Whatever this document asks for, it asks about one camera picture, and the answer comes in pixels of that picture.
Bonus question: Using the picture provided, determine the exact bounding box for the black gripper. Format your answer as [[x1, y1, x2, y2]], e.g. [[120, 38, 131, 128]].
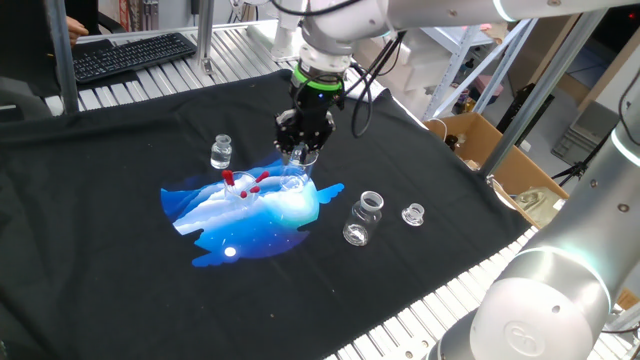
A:
[[273, 82, 347, 155]]

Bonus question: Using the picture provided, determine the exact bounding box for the person's bare hand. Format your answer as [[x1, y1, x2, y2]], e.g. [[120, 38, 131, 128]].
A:
[[65, 15, 90, 48]]

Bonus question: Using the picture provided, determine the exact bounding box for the tall clear glass beaker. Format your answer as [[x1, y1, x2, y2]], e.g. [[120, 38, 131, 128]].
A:
[[278, 147, 320, 194]]

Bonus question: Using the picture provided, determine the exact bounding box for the small clear glass vial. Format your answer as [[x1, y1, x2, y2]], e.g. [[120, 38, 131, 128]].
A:
[[209, 133, 234, 171]]

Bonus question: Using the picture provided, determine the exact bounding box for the white stand base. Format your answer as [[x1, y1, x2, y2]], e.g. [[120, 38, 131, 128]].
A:
[[246, 0, 307, 64]]

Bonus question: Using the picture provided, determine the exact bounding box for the short glass beaker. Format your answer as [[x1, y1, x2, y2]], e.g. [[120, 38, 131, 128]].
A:
[[222, 170, 262, 208]]

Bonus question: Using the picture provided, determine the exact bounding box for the wide-mouth glass bottle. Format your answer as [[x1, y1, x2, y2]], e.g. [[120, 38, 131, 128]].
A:
[[341, 189, 386, 248]]

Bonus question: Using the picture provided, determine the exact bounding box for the glass bottle stopper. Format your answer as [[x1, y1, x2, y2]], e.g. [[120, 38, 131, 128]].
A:
[[400, 202, 426, 228]]

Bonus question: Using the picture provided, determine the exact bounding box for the black computer keyboard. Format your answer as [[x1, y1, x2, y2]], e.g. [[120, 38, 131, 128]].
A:
[[71, 31, 198, 85]]

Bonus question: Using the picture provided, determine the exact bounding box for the brown cardboard box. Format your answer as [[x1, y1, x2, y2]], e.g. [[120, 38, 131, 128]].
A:
[[422, 111, 571, 229]]

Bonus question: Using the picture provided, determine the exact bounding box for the black flat panel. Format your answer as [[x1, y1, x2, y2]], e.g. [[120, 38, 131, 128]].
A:
[[495, 82, 556, 147]]

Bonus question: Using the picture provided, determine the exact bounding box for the black cloth with blue print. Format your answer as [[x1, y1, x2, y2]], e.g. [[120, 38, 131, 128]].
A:
[[0, 68, 532, 360]]

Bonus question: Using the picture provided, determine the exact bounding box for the black office chair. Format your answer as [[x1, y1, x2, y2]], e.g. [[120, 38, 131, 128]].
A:
[[96, 9, 127, 35]]

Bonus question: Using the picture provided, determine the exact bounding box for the beige bag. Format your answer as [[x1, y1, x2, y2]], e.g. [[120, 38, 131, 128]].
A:
[[513, 185, 567, 227]]

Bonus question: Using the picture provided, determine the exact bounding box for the black tripod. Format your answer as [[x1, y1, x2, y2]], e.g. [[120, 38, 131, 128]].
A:
[[551, 158, 604, 187]]

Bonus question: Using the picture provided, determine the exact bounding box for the grey plastic crate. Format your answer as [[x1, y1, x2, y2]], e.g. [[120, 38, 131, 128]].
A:
[[551, 101, 622, 166]]

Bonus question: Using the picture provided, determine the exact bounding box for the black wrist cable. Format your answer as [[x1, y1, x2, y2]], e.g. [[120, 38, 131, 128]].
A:
[[343, 29, 407, 140]]

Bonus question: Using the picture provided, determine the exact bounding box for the aluminium frame post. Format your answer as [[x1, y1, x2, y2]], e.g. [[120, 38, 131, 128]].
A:
[[477, 8, 610, 179], [194, 0, 217, 75], [43, 0, 81, 116]]

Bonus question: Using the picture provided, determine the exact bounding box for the white metal shelf frame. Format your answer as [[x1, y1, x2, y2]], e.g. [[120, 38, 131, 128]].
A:
[[419, 18, 539, 123]]

